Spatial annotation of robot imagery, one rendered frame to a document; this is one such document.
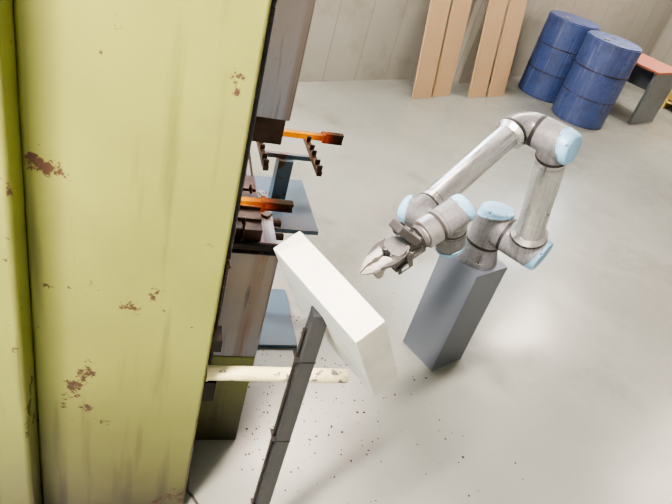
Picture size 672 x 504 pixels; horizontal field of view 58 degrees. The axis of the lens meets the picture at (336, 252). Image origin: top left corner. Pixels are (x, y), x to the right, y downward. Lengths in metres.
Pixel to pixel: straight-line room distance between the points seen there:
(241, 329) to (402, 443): 0.98
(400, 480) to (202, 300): 1.32
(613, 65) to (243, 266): 5.67
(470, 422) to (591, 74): 4.86
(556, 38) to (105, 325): 6.48
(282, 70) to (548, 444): 2.13
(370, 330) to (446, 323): 1.60
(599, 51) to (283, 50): 5.71
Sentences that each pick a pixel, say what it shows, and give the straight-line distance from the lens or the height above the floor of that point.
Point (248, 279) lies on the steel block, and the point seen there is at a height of 0.82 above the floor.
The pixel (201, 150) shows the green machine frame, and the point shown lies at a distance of 1.33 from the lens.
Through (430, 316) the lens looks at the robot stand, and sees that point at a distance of 2.93.
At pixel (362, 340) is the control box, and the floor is 1.16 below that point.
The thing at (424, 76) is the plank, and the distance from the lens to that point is 6.28.
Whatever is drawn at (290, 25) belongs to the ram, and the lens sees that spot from 1.52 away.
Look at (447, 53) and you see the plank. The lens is 6.45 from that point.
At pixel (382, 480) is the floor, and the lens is 2.56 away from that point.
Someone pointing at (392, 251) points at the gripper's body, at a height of 1.12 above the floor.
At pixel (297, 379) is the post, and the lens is 1.59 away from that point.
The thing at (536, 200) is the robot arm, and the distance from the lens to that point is 2.37.
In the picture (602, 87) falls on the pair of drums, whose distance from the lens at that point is 7.10.
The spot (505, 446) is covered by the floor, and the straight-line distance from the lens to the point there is 2.92.
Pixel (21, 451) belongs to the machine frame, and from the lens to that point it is 1.88.
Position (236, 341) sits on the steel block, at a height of 0.54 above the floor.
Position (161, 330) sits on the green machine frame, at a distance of 1.64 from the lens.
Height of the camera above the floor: 2.01
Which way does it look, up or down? 34 degrees down
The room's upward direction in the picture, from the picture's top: 17 degrees clockwise
